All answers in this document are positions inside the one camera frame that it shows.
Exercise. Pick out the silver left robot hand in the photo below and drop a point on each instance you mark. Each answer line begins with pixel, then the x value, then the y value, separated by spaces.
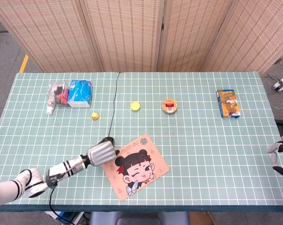
pixel 101 153

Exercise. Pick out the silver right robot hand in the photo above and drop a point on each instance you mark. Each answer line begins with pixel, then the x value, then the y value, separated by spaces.
pixel 273 157

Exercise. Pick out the black computer mouse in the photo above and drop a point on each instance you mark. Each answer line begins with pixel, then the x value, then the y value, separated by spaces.
pixel 108 139

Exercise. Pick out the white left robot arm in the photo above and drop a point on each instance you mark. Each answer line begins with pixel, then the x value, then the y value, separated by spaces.
pixel 61 170

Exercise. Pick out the cartoon girl mouse pad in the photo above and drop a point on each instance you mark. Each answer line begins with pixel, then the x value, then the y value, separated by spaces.
pixel 141 173

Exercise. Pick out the yellow rubber duck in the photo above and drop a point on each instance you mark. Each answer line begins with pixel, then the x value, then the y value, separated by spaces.
pixel 95 115

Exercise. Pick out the yellow round lid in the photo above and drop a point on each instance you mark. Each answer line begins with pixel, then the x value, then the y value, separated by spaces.
pixel 135 106

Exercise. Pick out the blue tissue pack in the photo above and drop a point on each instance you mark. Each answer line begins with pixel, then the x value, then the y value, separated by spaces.
pixel 80 93

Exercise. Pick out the small white bottle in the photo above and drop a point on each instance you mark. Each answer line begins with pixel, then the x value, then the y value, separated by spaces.
pixel 50 109

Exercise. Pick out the blue and brown snack box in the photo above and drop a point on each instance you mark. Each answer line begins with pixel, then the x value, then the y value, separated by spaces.
pixel 228 104

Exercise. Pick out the green checked tablecloth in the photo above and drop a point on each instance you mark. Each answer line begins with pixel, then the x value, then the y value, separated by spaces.
pixel 202 152

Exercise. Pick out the blue box under table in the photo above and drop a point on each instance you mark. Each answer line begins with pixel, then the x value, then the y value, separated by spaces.
pixel 65 216

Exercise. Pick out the blue grey chair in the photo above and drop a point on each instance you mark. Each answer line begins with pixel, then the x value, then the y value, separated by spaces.
pixel 136 218

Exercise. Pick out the white power strip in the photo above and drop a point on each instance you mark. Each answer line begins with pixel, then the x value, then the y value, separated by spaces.
pixel 282 83

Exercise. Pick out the clear bag of toys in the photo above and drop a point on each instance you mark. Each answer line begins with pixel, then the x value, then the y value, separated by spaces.
pixel 57 93

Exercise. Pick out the round gold tin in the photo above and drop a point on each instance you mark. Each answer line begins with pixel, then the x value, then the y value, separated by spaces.
pixel 169 106

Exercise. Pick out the bamboo folding screen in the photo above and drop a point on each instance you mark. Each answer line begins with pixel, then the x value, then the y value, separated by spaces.
pixel 132 35

